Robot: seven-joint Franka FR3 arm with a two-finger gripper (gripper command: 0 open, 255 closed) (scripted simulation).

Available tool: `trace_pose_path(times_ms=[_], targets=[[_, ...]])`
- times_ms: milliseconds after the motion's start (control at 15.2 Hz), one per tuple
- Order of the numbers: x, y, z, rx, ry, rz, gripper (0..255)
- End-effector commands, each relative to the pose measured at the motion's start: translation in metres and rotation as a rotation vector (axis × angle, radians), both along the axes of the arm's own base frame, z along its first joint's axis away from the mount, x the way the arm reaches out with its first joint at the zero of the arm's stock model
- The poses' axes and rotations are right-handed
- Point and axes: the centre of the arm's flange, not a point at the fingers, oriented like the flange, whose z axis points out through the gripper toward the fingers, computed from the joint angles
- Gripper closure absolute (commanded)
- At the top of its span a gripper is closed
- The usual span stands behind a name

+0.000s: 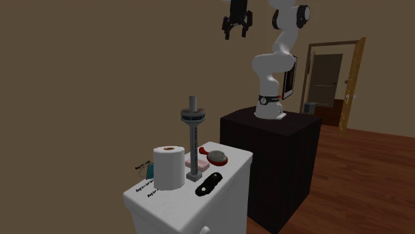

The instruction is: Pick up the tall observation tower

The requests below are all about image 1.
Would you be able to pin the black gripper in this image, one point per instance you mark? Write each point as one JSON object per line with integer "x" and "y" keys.
{"x": 239, "y": 11}

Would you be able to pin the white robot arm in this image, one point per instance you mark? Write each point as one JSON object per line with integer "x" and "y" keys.
{"x": 267, "y": 84}

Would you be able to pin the dark brown door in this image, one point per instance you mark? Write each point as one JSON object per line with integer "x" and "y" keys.
{"x": 324, "y": 81}

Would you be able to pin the small grey box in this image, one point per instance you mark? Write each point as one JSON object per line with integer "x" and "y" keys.
{"x": 309, "y": 108}

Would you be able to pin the grey tower model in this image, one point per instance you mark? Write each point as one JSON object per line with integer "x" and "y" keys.
{"x": 193, "y": 139}

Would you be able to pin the golden open door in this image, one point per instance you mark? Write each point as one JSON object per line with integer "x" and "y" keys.
{"x": 351, "y": 84}

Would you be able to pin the red hairbrush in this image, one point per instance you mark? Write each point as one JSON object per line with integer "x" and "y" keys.
{"x": 216, "y": 158}

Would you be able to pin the black robot stand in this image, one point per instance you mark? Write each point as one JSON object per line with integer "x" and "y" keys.
{"x": 275, "y": 162}

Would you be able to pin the pink soap bar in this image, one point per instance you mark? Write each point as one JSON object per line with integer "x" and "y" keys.
{"x": 204, "y": 165}

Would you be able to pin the white toilet paper roll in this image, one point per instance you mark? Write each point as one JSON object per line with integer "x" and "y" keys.
{"x": 168, "y": 170}

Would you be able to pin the black remote control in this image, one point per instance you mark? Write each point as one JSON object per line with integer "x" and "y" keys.
{"x": 207, "y": 186}

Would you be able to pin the teal box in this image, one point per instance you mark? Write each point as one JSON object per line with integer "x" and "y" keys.
{"x": 149, "y": 171}

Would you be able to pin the white toilet tank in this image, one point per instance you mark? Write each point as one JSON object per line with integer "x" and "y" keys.
{"x": 207, "y": 210}

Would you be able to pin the white-framed dark wall picture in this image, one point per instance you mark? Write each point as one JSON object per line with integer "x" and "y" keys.
{"x": 288, "y": 81}

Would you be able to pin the brown door frame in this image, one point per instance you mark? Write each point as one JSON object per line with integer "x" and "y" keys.
{"x": 306, "y": 64}

